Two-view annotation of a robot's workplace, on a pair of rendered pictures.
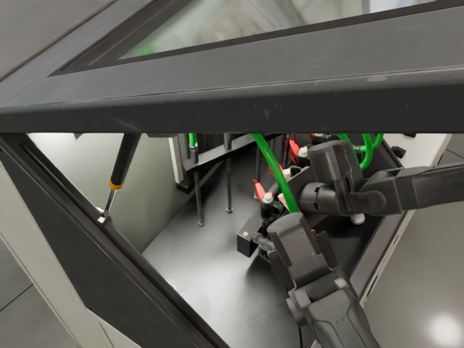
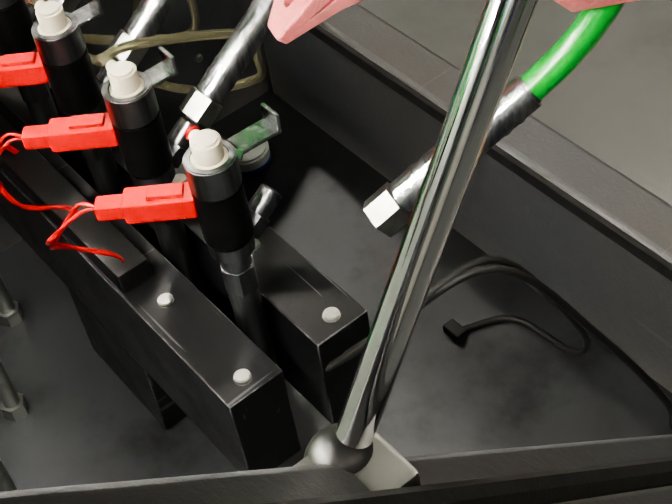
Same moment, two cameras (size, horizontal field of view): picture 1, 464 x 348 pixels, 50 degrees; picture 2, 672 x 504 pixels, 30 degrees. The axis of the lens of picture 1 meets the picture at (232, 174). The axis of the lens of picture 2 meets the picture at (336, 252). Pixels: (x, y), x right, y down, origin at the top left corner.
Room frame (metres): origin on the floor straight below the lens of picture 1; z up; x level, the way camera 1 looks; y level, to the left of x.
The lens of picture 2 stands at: (0.39, 0.34, 1.53)
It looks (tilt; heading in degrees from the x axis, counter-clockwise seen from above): 47 degrees down; 293
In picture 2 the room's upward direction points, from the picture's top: 10 degrees counter-clockwise
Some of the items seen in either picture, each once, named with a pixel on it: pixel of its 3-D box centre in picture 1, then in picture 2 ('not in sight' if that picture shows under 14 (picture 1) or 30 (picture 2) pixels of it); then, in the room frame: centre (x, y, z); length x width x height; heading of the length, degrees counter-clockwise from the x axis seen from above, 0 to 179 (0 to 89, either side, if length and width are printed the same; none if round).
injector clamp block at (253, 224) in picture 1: (288, 211); (163, 281); (0.74, -0.15, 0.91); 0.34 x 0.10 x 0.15; 145
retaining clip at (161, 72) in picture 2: not in sight; (147, 74); (0.69, -0.13, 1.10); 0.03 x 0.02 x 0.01; 55
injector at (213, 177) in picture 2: (269, 226); (258, 279); (0.63, -0.09, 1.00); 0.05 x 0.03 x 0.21; 55
